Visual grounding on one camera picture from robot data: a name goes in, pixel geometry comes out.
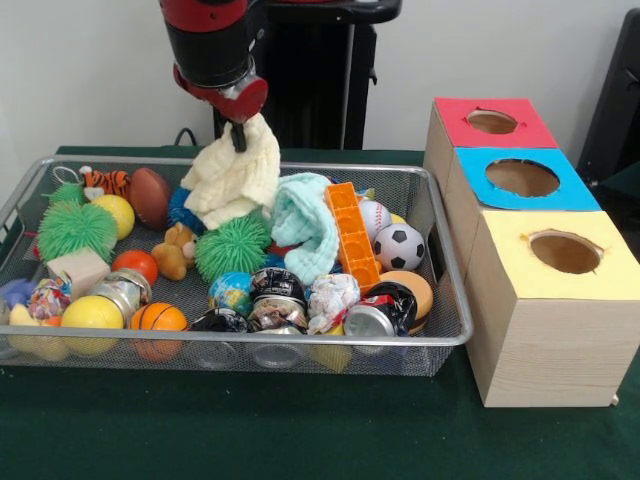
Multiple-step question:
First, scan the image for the black drink can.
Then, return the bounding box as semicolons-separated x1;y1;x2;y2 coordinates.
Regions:
343;282;418;339

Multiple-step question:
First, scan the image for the plain wooden cube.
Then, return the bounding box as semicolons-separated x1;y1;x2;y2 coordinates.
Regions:
46;247;111;298

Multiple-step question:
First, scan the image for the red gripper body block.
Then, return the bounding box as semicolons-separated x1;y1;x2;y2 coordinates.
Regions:
173;64;270;126

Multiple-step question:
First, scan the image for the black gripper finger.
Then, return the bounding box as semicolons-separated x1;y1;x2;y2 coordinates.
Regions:
230;120;249;154

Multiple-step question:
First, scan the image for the dark green table cloth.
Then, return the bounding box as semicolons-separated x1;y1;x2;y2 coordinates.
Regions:
0;145;640;480

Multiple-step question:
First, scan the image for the white baseball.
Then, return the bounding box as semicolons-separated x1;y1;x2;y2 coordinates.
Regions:
356;200;393;246

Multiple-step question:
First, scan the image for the long orange toy brick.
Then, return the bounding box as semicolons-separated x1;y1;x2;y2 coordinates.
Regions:
325;181;382;294

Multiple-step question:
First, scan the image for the yellow smiley ball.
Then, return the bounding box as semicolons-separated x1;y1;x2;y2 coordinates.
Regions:
61;295;125;358

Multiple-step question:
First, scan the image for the small brown teddy toy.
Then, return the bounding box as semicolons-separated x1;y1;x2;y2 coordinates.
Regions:
150;222;198;282

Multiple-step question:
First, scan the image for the shallow clear mesh bin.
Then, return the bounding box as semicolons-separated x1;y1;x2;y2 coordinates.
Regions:
0;155;475;376

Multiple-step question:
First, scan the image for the small blue globe ball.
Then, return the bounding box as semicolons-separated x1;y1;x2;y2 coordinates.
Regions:
208;271;255;317

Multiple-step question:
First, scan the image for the light green spiky ball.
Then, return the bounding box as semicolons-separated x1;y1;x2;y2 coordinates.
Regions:
193;212;273;286

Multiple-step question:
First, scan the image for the plain blue spiky ball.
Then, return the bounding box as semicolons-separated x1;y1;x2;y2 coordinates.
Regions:
166;185;206;236

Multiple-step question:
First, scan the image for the small brown football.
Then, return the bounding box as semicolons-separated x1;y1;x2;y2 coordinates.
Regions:
128;167;174;231

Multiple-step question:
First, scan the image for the cream yellow knitted cloth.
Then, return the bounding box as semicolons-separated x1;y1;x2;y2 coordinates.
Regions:
180;112;282;231

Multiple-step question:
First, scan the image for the pale blue waffle cloth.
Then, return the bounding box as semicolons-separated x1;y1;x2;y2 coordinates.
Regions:
270;172;341;287

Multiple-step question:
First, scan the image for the plain red ball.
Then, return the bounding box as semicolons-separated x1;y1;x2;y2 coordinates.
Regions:
112;250;159;287

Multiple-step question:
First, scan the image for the striped orange tiger toy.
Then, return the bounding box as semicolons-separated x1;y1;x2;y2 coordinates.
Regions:
80;168;131;199

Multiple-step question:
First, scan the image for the small soccer ball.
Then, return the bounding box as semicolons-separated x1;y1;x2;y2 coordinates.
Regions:
374;222;426;273

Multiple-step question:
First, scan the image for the black upright panel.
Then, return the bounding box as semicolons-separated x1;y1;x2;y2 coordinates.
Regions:
580;8;640;186

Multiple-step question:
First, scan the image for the crushed shiny silver can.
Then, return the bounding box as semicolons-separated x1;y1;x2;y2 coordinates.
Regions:
90;268;153;323

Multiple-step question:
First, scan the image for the small orange basketball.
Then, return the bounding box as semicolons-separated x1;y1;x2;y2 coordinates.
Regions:
129;302;189;361

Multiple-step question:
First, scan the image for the wooden box with three holes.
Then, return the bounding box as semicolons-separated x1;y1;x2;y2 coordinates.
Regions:
423;97;640;408

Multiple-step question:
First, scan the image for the large green spiky ball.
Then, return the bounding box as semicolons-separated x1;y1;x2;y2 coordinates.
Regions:
36;200;119;264

